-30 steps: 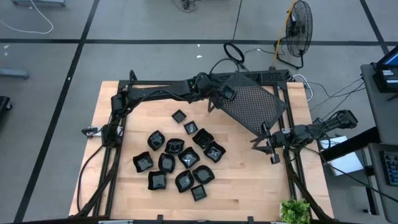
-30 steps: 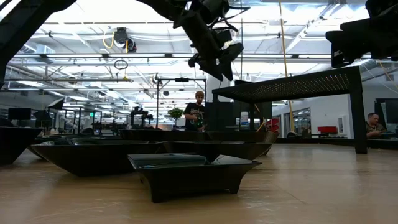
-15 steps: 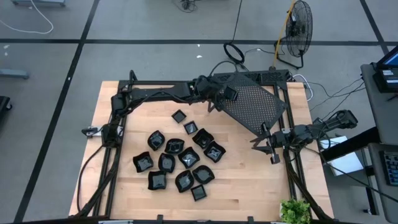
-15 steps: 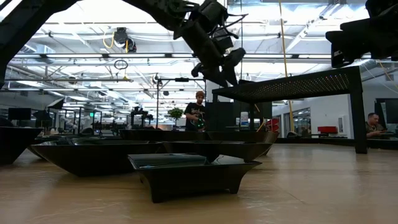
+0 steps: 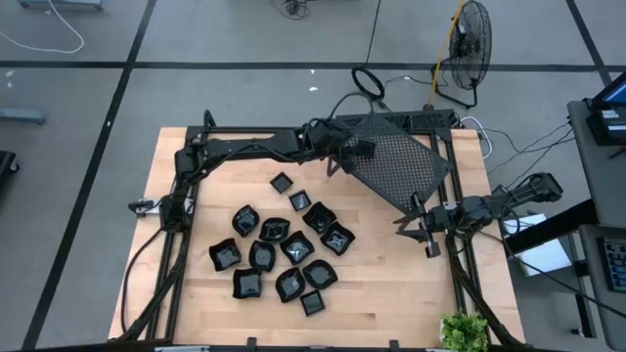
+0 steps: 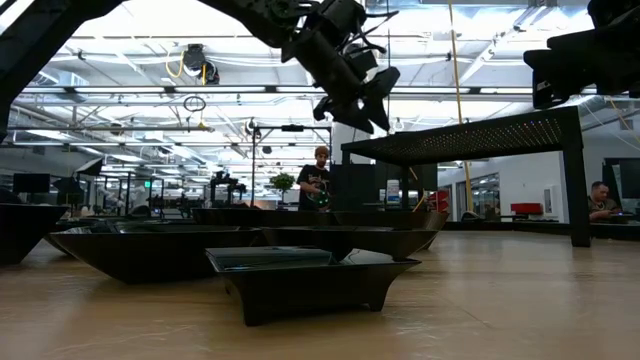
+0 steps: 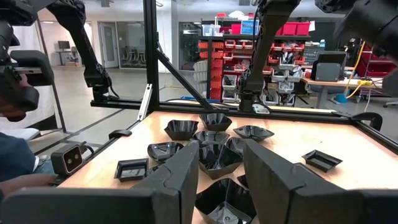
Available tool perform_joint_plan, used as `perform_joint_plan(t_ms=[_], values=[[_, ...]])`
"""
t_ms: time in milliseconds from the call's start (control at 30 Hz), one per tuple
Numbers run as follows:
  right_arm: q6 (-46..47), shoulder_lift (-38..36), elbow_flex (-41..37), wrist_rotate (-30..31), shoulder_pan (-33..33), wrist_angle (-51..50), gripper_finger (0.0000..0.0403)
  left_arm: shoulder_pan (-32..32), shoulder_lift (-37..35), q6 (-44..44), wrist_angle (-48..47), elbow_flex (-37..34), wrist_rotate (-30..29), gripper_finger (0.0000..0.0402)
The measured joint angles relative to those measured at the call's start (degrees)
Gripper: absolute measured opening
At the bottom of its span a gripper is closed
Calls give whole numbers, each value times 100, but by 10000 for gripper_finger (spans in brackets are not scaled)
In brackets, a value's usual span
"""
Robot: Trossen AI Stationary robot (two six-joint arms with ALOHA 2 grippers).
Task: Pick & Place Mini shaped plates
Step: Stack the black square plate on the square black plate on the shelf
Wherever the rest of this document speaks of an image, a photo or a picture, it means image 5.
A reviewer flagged black cable bundle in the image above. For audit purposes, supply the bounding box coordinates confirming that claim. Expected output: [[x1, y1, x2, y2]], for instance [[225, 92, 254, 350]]
[[281, 0, 314, 22]]

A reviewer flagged black coiled hanging cable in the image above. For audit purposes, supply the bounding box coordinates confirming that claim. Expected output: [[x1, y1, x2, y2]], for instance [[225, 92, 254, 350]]
[[350, 0, 392, 112]]

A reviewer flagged yellow hanging cable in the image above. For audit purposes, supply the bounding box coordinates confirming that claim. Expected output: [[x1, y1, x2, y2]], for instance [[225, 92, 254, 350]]
[[429, 0, 466, 108]]

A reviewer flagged long white cable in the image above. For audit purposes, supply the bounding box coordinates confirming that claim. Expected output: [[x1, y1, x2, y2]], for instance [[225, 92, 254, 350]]
[[0, 0, 86, 55]]

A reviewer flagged grey cart base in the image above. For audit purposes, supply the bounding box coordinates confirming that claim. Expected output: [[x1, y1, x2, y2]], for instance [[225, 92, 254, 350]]
[[18, 0, 105, 12]]

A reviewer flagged black labelled desktop device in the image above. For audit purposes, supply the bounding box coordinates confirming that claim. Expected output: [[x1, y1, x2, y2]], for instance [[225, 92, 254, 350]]
[[585, 105, 626, 148]]

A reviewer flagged black wire-cage fan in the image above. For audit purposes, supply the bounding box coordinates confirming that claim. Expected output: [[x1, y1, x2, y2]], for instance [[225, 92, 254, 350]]
[[429, 0, 494, 110]]

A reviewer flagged short white cable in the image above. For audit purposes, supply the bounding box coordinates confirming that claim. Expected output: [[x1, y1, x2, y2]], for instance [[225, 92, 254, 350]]
[[459, 115, 495, 161]]

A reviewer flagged black perforated metal shelf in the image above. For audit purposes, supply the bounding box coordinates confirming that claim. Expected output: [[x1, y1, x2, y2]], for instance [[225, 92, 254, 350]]
[[326, 111, 455, 234]]

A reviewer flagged black keyboard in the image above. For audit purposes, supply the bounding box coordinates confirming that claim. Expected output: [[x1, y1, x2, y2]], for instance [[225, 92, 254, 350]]
[[597, 237, 626, 294]]

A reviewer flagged laptop screen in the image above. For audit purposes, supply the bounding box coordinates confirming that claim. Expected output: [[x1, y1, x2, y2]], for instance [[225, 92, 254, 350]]
[[591, 70, 626, 111]]

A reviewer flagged black desk beam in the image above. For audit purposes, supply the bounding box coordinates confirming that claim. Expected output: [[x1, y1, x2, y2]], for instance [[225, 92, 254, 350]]
[[503, 198, 601, 255]]

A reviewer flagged green potted plant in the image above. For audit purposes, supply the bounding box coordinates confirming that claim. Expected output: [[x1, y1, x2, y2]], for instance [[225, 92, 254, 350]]
[[438, 312, 490, 352]]

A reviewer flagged grey desk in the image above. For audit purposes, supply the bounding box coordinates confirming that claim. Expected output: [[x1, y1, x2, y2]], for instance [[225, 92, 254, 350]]
[[566, 97, 626, 351]]

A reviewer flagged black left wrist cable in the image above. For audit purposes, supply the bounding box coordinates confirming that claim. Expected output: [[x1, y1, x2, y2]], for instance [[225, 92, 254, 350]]
[[328, 90, 390, 121]]

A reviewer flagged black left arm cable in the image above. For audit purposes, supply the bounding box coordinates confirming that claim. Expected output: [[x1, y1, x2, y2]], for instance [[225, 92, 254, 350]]
[[119, 227, 167, 338]]

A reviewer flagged grey metal bar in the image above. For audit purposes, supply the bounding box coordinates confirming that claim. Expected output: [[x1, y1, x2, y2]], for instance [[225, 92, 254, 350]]
[[0, 108, 48, 126]]

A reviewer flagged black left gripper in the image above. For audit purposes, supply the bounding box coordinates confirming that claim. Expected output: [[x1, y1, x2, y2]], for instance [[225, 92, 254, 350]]
[[317, 121, 363, 173]]

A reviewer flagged black wavy-edged plate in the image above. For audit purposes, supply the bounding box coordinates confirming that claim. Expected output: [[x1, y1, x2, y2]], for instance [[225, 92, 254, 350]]
[[274, 266, 307, 304], [231, 203, 261, 239], [232, 267, 264, 300], [319, 220, 357, 257], [257, 216, 291, 243], [208, 237, 243, 273], [248, 240, 278, 274], [301, 258, 339, 290], [279, 230, 316, 266], [301, 200, 338, 235]]

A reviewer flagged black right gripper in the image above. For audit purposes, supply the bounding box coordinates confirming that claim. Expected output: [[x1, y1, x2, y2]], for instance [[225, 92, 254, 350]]
[[394, 192, 460, 259]]

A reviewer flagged black chair part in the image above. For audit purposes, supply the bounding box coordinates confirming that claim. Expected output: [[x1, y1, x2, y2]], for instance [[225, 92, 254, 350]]
[[0, 150, 21, 178]]

